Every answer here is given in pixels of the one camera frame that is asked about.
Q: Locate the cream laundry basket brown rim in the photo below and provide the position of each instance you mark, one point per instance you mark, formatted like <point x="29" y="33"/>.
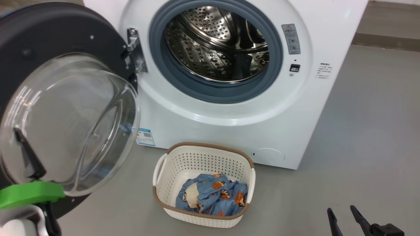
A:
<point x="177" y="170"/>

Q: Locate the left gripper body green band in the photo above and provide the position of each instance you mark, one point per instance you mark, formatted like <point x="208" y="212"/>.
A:
<point x="29" y="194"/>

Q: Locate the round white filter cover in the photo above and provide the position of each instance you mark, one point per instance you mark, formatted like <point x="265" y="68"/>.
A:
<point x="269" y="155"/>

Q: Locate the stainless steel washing machine drum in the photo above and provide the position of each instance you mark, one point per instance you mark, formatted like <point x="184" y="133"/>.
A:
<point x="213" y="49"/>

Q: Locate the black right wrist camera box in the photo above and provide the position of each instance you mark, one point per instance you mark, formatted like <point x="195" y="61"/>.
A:
<point x="388" y="230"/>

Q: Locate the grey warning sticker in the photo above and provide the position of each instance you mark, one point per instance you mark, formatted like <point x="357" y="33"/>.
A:
<point x="291" y="39"/>

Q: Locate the black round glass washer door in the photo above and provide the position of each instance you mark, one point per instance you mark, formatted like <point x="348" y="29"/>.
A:
<point x="65" y="36"/>

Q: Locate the blue energy label sticker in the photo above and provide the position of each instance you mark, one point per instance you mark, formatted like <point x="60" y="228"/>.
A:
<point x="145" y="137"/>

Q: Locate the blue cartoon print garment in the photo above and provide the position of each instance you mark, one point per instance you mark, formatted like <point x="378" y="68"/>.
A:
<point x="216" y="200"/>

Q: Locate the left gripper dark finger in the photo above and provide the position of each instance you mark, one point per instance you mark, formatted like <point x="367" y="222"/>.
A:
<point x="31" y="162"/>

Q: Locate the black door lock slot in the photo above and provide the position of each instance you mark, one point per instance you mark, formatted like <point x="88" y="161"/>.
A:
<point x="294" y="68"/>

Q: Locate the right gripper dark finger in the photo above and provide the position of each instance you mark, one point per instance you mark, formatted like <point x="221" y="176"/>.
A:
<point x="362" y="224"/>
<point x="334" y="226"/>

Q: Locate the white front-load washing machine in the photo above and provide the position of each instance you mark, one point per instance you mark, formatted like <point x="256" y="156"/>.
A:
<point x="229" y="137"/>

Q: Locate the metal door hinge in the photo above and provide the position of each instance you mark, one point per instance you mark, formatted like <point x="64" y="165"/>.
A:
<point x="134" y="49"/>

